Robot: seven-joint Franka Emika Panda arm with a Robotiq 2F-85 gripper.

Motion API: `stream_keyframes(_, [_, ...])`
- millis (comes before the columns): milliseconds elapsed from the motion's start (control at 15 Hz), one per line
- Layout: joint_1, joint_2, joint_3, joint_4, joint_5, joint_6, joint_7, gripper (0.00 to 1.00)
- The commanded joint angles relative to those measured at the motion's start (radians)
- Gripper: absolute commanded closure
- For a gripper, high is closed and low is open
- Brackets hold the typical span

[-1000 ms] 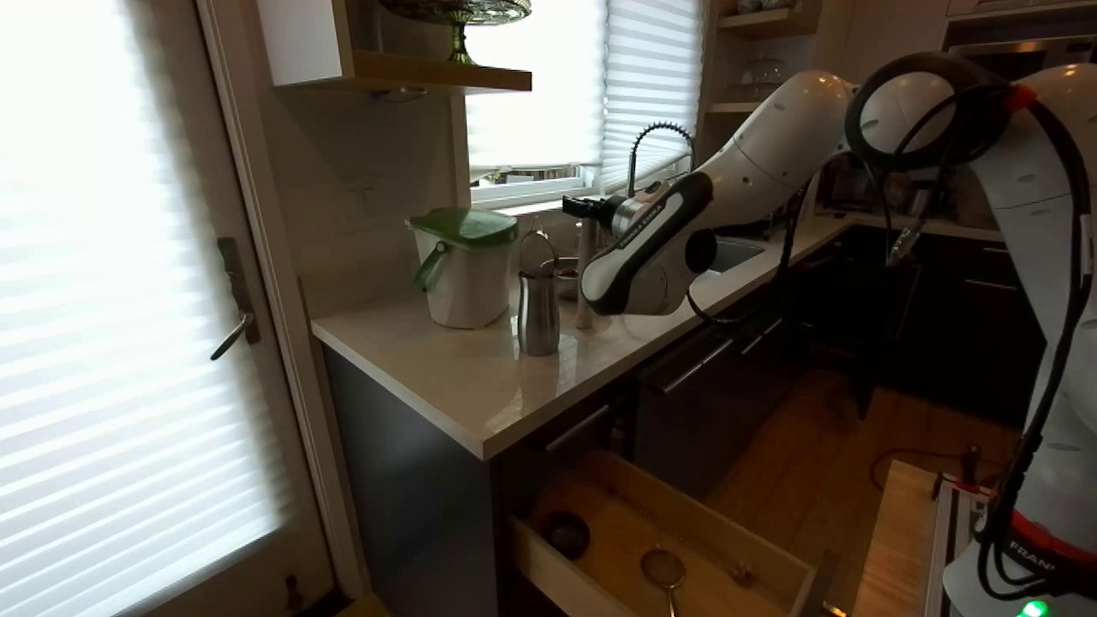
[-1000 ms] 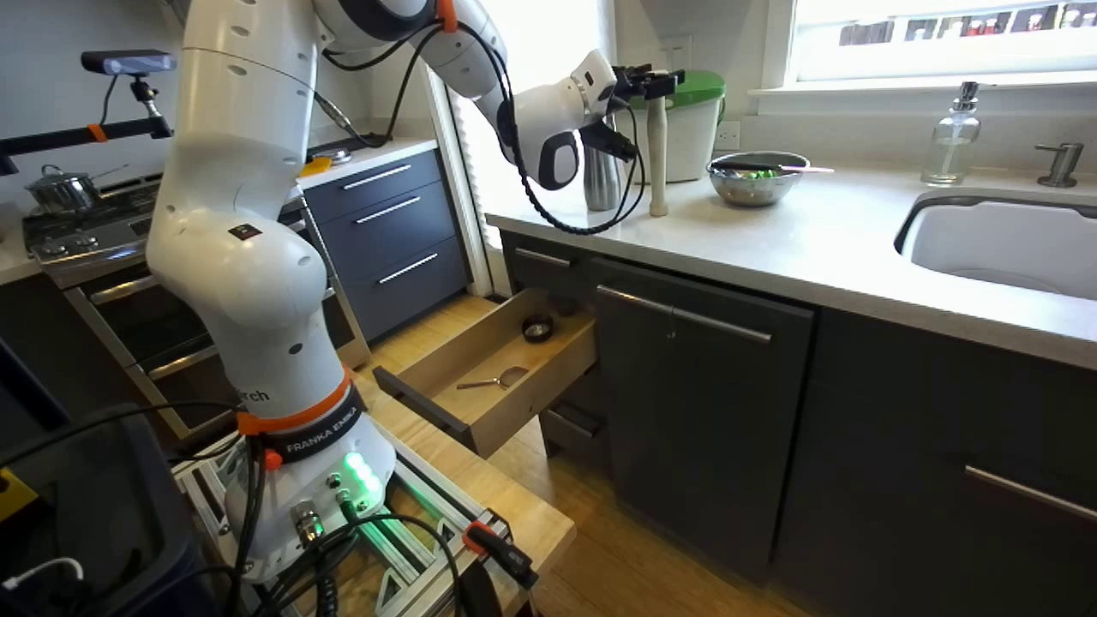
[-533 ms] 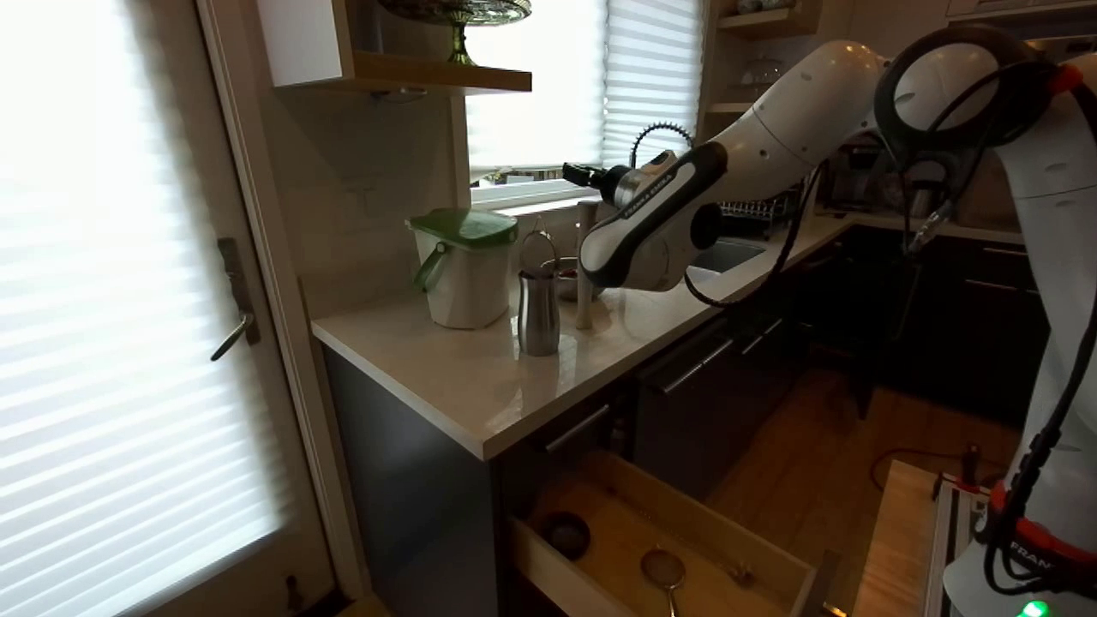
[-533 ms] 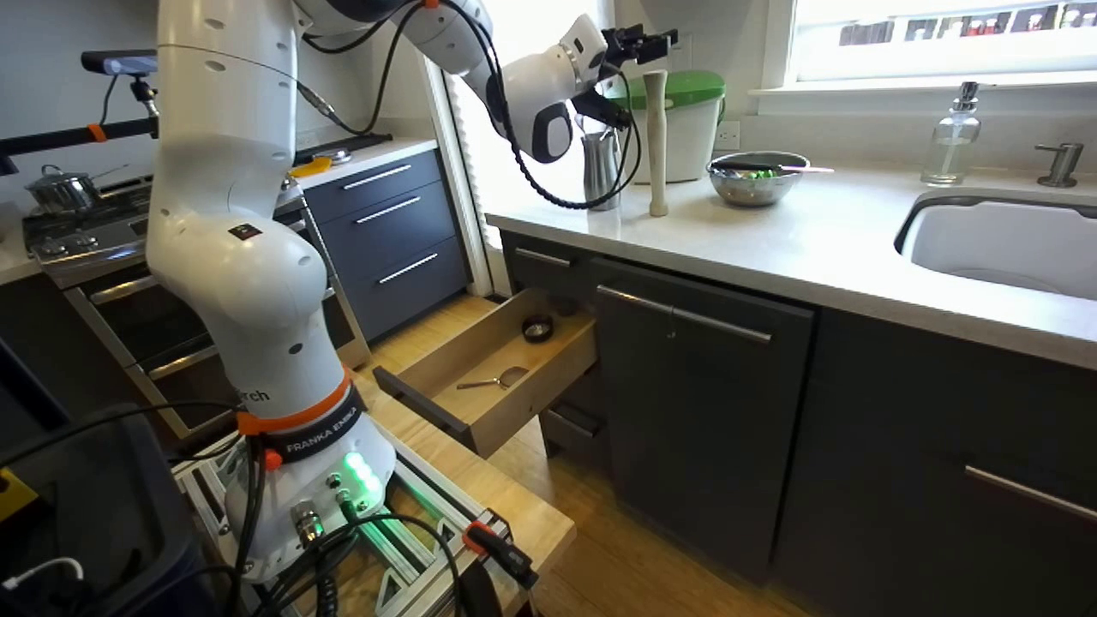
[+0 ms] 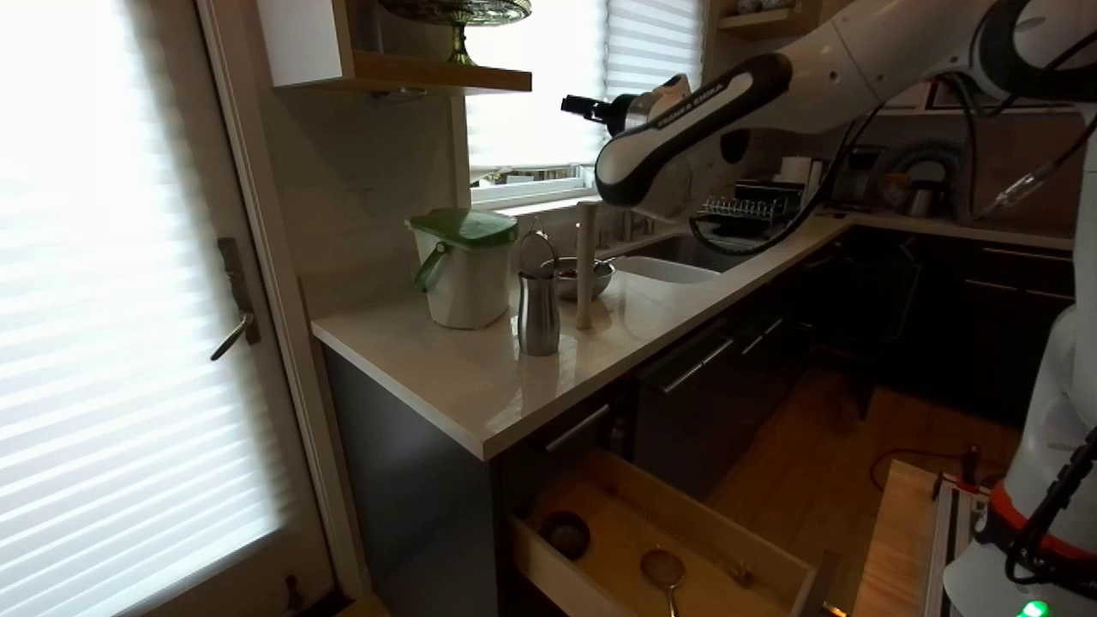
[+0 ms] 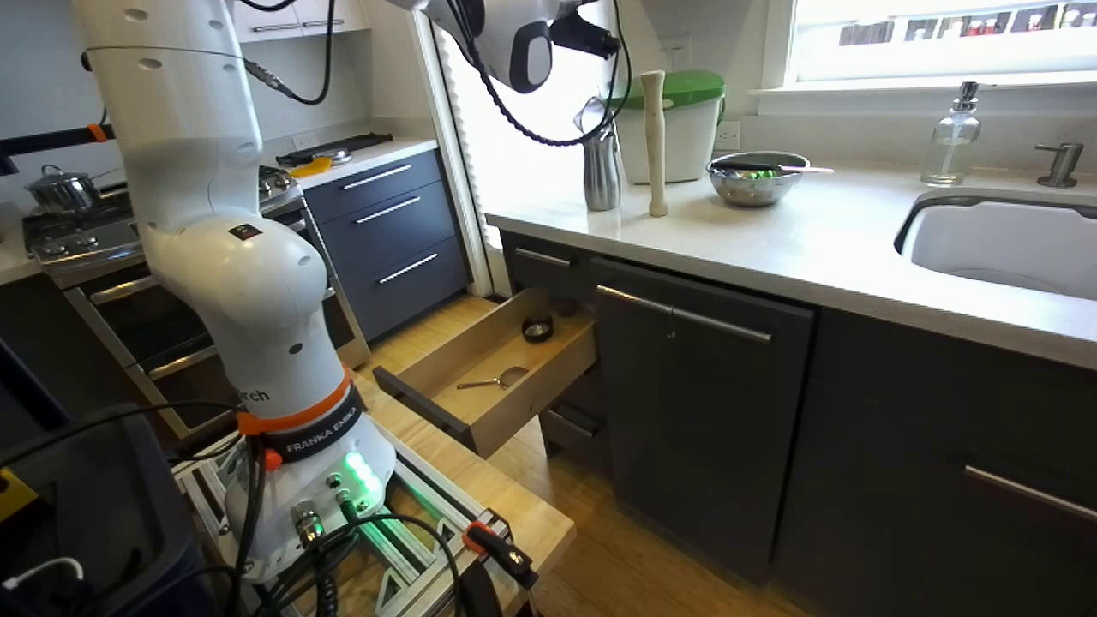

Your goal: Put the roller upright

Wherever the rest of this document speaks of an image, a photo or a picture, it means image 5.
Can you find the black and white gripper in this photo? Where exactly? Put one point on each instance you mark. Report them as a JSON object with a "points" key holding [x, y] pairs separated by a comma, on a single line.
{"points": [[646, 105]]}

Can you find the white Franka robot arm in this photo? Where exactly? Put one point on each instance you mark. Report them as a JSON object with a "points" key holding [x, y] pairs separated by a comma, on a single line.
{"points": [[801, 79]]}

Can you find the green glass cake stand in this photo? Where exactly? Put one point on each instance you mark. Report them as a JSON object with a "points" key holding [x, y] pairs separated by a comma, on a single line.
{"points": [[459, 21]]}

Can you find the metal bowl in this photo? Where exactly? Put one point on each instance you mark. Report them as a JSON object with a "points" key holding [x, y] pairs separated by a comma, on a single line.
{"points": [[602, 280]]}

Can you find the white kitchen sink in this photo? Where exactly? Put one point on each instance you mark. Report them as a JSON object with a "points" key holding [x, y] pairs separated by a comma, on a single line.
{"points": [[672, 262]]}

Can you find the white bin with green lid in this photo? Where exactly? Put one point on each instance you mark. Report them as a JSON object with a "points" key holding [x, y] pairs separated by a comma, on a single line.
{"points": [[467, 276]]}

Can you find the black dish rack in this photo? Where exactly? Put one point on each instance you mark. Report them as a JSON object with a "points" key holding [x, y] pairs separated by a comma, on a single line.
{"points": [[759, 206]]}

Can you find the stainless steel pitcher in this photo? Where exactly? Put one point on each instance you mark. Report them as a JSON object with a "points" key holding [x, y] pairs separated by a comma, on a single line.
{"points": [[539, 311]]}

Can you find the dark kitchen base cabinet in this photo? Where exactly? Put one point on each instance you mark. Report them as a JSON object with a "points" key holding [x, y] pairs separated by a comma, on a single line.
{"points": [[697, 399]]}

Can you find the dark coffee machine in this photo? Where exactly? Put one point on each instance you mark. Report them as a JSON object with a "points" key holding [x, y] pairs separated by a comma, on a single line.
{"points": [[927, 184]]}

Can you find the black round lid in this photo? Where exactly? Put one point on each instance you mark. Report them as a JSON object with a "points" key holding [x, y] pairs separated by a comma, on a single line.
{"points": [[567, 531]]}

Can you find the open wooden drawer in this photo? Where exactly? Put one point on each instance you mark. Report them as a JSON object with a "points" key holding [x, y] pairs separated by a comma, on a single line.
{"points": [[672, 550]]}

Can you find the small metal strainer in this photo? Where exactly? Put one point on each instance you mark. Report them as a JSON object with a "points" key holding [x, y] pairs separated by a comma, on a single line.
{"points": [[663, 571]]}

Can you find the wooden robot platform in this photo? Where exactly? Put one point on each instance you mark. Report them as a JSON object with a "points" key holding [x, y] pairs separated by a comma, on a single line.
{"points": [[896, 535]]}

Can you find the wooden wall shelf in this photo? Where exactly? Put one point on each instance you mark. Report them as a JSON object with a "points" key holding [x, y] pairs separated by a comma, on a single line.
{"points": [[432, 74]]}

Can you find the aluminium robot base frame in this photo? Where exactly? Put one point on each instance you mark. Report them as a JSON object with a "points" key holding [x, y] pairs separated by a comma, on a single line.
{"points": [[954, 535]]}

